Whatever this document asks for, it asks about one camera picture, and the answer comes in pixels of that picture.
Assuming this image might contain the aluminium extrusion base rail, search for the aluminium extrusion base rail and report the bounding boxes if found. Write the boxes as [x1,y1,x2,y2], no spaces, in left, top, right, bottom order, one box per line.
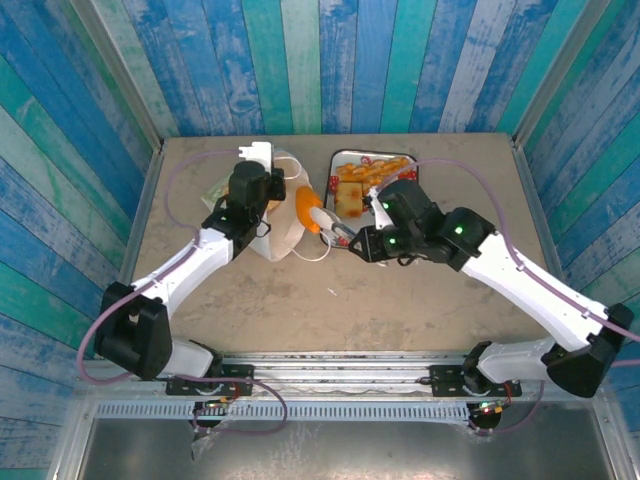
[77,349,619,400]

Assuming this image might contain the aluminium table side rail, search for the aluminium table side rail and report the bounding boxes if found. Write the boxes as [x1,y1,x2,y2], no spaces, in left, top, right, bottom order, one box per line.
[93,147,166,360]
[510,142,576,311]

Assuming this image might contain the metal tongs with white tips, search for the metal tongs with white tips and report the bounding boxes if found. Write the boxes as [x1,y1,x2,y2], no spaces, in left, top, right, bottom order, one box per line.
[308,205,359,246]

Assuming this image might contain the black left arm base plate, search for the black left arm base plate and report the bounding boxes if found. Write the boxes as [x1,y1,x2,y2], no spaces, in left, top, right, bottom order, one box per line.
[166,363,255,397]

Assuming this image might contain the long oval fake loaf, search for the long oval fake loaf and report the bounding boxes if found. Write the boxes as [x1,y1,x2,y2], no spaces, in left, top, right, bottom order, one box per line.
[294,184,325,235]

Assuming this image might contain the strawberry print tray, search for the strawberry print tray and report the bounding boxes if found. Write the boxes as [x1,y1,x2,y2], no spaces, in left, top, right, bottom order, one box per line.
[323,148,420,250]

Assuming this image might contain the steel sheet panel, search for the steel sheet panel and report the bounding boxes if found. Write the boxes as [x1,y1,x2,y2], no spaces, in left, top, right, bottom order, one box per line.
[74,418,617,480]

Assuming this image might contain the pile of bread pastries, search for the pile of bread pastries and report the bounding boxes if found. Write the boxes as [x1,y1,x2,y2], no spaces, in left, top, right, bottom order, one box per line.
[335,155,410,185]

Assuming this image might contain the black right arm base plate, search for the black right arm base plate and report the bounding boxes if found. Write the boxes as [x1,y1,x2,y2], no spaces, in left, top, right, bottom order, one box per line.
[430,363,521,399]

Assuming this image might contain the white paper bag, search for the white paper bag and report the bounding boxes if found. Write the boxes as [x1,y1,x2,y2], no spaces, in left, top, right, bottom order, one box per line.
[201,144,334,264]

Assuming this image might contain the square fake toast block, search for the square fake toast block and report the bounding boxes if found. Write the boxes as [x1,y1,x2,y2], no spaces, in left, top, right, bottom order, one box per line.
[333,182,365,219]

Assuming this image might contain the clear plastic film scrap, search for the clear plastic film scrap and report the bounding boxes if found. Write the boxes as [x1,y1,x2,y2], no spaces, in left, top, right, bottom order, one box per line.
[188,423,226,462]

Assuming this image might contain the grey slotted cable duct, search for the grey slotted cable duct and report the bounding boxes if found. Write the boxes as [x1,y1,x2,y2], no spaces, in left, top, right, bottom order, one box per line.
[93,401,474,425]

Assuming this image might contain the aluminium corner post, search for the aluminium corner post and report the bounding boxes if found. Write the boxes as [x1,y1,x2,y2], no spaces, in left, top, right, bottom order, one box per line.
[68,0,166,154]
[510,0,614,147]

